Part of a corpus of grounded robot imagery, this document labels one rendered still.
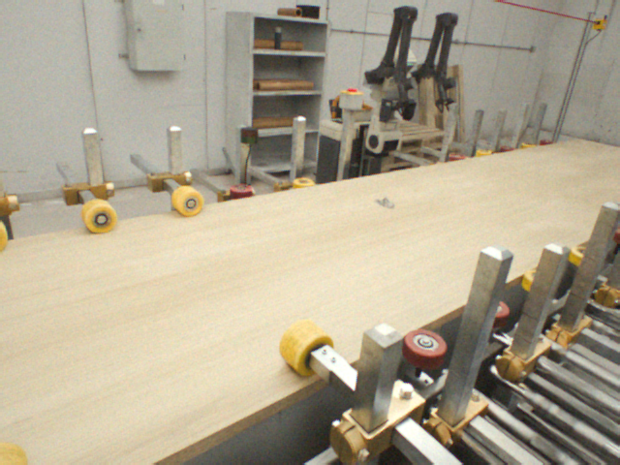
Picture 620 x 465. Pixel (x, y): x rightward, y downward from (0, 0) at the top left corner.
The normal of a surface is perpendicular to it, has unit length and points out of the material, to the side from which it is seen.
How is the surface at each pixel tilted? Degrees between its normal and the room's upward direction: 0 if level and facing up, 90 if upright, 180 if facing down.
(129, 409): 0
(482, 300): 90
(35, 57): 90
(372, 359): 90
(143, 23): 90
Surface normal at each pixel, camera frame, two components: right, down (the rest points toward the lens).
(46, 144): 0.61, 0.37
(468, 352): -0.79, 0.20
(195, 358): 0.07, -0.91
